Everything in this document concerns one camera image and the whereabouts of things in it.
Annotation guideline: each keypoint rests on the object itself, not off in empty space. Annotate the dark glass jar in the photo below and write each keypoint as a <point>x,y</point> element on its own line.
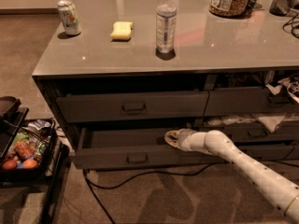
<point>283,7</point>

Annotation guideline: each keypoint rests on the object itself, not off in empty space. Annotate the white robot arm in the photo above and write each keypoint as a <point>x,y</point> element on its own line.
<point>278,190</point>

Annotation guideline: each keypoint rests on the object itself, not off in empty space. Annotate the orange snack bag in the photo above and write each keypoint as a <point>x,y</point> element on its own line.
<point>23,150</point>

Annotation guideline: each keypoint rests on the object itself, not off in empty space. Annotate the grey drawer cabinet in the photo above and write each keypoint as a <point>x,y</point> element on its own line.
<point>210,53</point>

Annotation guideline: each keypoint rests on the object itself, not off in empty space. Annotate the green white soda can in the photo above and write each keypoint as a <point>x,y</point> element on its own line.
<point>69,17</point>

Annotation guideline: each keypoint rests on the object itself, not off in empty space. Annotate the black tray on cart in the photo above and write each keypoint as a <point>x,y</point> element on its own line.
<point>12,116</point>

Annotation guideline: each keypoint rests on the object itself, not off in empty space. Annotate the black white patterned bag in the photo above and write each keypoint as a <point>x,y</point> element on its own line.
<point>291,84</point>

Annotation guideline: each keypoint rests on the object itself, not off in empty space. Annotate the orange fruit in basket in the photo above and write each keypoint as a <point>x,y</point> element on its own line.
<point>29,164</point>

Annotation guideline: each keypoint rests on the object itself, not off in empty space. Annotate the yellow sponge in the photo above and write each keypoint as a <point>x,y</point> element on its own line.
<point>122,30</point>

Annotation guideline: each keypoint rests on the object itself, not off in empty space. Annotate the clear plastic water bottle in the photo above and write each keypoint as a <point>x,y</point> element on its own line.
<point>166,20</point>

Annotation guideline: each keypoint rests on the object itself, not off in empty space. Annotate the red apple in basket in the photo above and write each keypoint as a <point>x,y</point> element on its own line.
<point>9,165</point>

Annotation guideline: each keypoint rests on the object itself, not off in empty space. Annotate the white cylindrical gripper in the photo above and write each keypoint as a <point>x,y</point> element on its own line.
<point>185,139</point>

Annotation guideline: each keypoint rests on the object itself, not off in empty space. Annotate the clear plastic bags in drawer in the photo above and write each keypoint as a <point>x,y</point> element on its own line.
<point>271,121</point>

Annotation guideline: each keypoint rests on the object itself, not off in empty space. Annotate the black basket of snacks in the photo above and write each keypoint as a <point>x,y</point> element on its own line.
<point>41,137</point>

